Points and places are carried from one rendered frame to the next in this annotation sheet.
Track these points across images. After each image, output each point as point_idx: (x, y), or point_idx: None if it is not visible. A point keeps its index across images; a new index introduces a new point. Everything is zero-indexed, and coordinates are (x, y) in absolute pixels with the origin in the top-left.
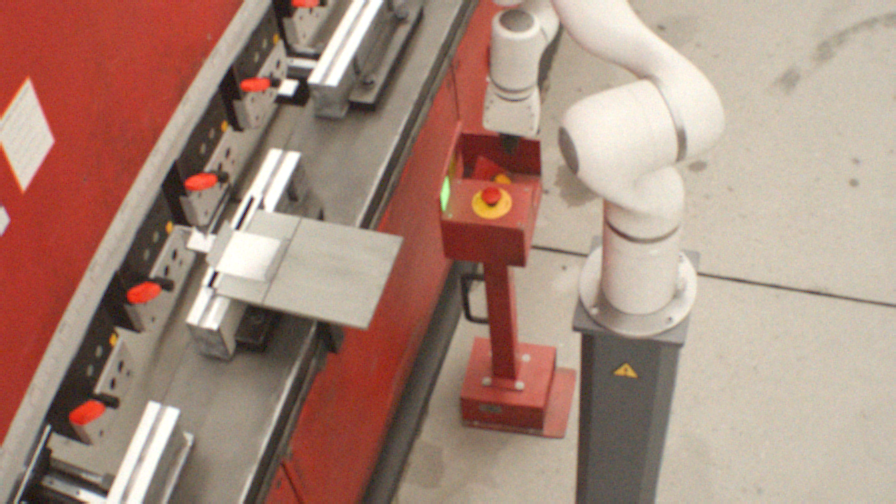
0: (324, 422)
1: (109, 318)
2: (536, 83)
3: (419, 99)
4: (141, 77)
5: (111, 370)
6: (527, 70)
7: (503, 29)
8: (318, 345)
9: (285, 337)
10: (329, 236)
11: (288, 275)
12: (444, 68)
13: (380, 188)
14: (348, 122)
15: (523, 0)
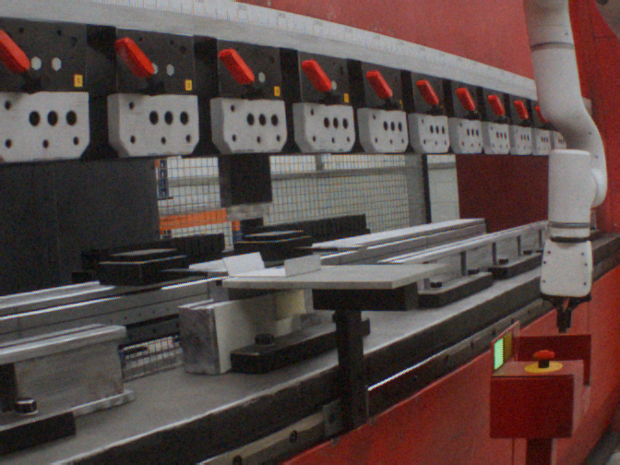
0: None
1: (85, 53)
2: (589, 230)
3: (482, 310)
4: None
5: (58, 101)
6: (580, 198)
7: (558, 149)
8: (331, 401)
9: (293, 369)
10: (369, 267)
11: (313, 275)
12: (506, 324)
13: (434, 336)
14: (411, 310)
15: (573, 112)
